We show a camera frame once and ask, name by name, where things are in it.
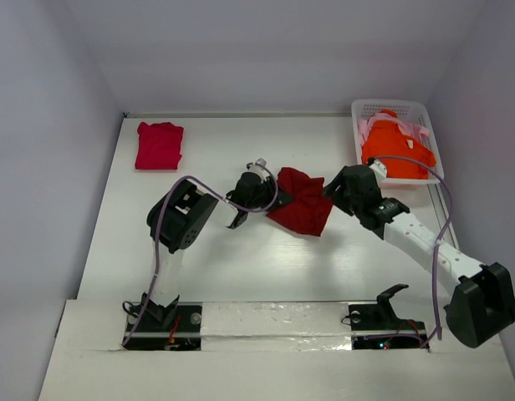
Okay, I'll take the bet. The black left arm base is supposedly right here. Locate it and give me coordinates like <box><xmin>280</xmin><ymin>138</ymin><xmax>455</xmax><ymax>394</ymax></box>
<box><xmin>122</xmin><ymin>297</ymin><xmax>202</xmax><ymax>351</ymax></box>

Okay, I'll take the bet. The orange t shirt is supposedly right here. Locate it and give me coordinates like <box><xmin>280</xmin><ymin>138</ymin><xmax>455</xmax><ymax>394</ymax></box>
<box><xmin>361</xmin><ymin>121</ymin><xmax>436</xmax><ymax>180</ymax></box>

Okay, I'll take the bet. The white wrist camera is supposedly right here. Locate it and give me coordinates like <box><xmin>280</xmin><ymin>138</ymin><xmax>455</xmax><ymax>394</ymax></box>
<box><xmin>246</xmin><ymin>158</ymin><xmax>268</xmax><ymax>175</ymax></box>
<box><xmin>368</xmin><ymin>158</ymin><xmax>387</xmax><ymax>184</ymax></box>

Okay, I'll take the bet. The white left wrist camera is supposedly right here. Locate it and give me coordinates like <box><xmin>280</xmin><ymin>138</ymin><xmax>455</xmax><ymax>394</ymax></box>
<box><xmin>246</xmin><ymin>158</ymin><xmax>268</xmax><ymax>175</ymax></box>

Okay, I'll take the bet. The white plastic laundry basket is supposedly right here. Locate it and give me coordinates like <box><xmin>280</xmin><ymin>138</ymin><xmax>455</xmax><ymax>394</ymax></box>
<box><xmin>351</xmin><ymin>99</ymin><xmax>444</xmax><ymax>185</ymax></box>

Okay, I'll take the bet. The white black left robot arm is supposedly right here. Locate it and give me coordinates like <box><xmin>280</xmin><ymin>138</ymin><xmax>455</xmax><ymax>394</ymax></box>
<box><xmin>136</xmin><ymin>165</ymin><xmax>294</xmax><ymax>330</ymax></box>

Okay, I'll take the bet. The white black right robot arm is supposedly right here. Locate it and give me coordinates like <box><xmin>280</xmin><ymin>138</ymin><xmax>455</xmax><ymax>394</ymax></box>
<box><xmin>323</xmin><ymin>160</ymin><xmax>515</xmax><ymax>348</ymax></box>

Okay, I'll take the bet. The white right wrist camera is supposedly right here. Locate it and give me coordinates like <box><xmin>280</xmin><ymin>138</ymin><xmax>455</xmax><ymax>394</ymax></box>
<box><xmin>368</xmin><ymin>158</ymin><xmax>387</xmax><ymax>184</ymax></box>

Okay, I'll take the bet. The folded bright red t shirt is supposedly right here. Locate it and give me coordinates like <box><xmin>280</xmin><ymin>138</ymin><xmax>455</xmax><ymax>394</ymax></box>
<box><xmin>135</xmin><ymin>122</ymin><xmax>184</xmax><ymax>170</ymax></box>

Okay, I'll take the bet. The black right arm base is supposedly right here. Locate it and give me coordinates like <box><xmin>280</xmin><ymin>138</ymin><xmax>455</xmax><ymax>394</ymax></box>
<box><xmin>340</xmin><ymin>284</ymin><xmax>429</xmax><ymax>351</ymax></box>

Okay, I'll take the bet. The pink t shirt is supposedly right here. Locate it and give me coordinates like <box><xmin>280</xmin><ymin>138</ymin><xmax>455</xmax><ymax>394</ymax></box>
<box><xmin>357</xmin><ymin>109</ymin><xmax>430</xmax><ymax>146</ymax></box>

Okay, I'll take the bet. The dark red t shirt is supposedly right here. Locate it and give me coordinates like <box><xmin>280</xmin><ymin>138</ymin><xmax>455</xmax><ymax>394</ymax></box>
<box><xmin>267</xmin><ymin>167</ymin><xmax>333</xmax><ymax>236</ymax></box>

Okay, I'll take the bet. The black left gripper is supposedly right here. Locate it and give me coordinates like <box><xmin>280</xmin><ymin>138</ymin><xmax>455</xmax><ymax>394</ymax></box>
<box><xmin>244</xmin><ymin>177</ymin><xmax>291</xmax><ymax>213</ymax></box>

